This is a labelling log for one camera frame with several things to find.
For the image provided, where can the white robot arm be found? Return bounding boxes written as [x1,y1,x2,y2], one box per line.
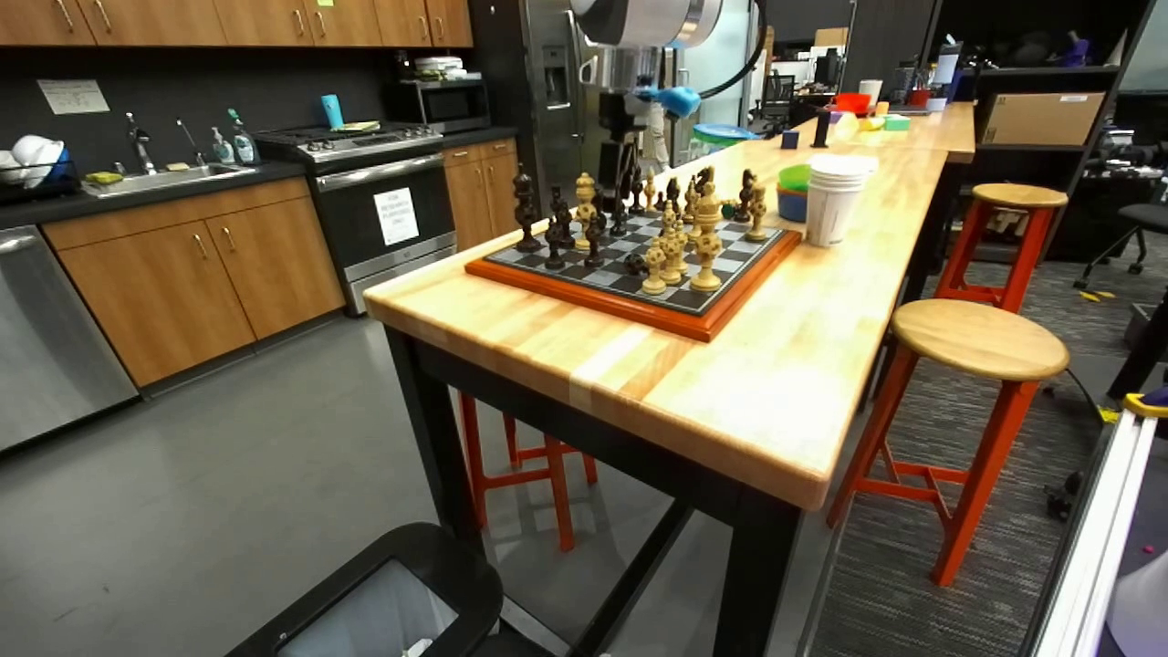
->
[567,0,765,119]

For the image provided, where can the wooden chess board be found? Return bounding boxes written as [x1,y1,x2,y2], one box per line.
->
[466,216,804,339]

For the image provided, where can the black chess piece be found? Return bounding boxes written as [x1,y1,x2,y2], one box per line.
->
[513,172,544,251]

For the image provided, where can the light wooden chess piece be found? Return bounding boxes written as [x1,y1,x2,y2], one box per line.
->
[691,196,724,293]

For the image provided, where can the orange stool under table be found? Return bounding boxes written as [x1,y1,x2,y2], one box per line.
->
[456,389,575,552]

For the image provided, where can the stainless steel refrigerator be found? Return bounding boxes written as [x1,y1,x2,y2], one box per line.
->
[469,0,601,203]

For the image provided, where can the stainless steel oven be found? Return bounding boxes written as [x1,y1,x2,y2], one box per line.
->
[258,126,454,315]

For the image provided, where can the blue bowl with green toy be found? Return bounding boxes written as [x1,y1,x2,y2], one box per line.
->
[776,164,811,223]

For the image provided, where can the black microwave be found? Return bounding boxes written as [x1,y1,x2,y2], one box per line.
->
[382,81,490,130]

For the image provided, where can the white paper cup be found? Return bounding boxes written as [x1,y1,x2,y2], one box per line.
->
[806,154,876,248]

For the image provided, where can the black trash bin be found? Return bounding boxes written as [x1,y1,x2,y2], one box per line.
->
[226,523,502,657]

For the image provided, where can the teal cup on stove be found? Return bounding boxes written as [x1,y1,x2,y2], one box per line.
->
[319,93,345,130]

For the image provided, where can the orange legged wooden stool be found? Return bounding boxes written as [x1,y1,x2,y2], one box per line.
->
[832,298,1069,584]

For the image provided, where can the kitchen sink faucet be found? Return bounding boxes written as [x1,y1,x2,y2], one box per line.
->
[79,119,254,199]

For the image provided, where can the lower wooden cabinets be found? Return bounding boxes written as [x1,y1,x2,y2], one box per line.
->
[44,178,344,388]

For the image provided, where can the wooden cabinets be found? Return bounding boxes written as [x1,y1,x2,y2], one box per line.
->
[44,178,344,388]
[0,0,475,46]

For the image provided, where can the far orange wooden stool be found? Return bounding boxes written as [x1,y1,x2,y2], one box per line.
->
[931,178,1074,315]

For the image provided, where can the stainless steel dishwasher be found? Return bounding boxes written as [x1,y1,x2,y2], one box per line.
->
[0,225,137,449]

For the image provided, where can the upper wooden cabinets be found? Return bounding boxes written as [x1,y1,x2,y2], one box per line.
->
[0,0,475,46]

